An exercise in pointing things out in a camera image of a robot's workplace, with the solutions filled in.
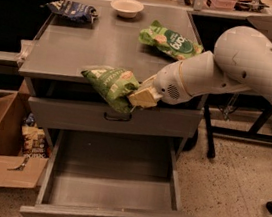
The green bag with round logo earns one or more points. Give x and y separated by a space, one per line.
169 42

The grey middle drawer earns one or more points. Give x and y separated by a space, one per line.
88 116

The black middle drawer handle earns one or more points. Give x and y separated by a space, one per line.
117 117

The grey open bottom drawer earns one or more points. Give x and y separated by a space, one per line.
92 174

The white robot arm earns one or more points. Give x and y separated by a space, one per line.
241 61

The grey drawer cabinet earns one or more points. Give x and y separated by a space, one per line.
52 70

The green jalapeno chip bag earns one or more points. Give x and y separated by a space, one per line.
113 85

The black table leg frame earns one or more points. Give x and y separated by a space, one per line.
251 134

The white bowl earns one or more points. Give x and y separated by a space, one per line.
127 8

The open cardboard box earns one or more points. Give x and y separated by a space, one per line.
16 169

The dark blue chip bag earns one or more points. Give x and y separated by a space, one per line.
73 11

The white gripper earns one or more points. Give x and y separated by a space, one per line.
167 82

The snack bag in box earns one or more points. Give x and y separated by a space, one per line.
34 140

